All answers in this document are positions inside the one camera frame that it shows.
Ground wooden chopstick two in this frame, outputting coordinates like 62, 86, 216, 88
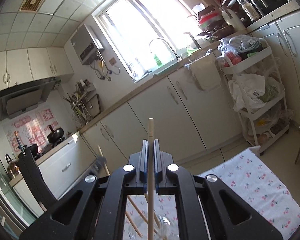
147, 118, 154, 240

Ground wooden chopstick three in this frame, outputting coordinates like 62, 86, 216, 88
97, 145, 110, 176

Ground wooden chopstick one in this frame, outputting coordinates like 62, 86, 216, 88
124, 195, 156, 238

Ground chrome kitchen faucet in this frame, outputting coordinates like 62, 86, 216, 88
149, 37, 182, 62

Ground metal kettle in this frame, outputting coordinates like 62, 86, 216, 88
5, 154, 21, 180

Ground black pan front burner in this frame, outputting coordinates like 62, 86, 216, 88
23, 144, 40, 160

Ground clear glass jar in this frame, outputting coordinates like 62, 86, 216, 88
124, 213, 176, 240

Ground black wok on stove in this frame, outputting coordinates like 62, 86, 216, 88
46, 125, 65, 144

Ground floral cherry tablecloth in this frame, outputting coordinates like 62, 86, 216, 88
122, 148, 300, 239

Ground range hood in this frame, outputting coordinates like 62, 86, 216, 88
0, 77, 61, 121

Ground green dish soap bottle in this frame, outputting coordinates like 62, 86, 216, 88
154, 54, 162, 68

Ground white hanging trash bin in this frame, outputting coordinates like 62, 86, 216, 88
184, 49, 221, 92

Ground white plastic bag in cart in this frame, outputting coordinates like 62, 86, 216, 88
228, 74, 266, 112

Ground white rolling utility cart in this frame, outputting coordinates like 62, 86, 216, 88
215, 35, 291, 155

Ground stacked bowls and plates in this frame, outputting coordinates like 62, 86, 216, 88
196, 5, 235, 43

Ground white plastic jug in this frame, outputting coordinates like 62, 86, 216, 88
222, 7, 245, 31

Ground ceiling vent grille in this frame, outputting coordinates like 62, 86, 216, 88
19, 0, 44, 12

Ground wall utensil rack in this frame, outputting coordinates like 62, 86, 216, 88
63, 79, 101, 127

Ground grey wall water heater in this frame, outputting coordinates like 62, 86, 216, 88
70, 24, 104, 65

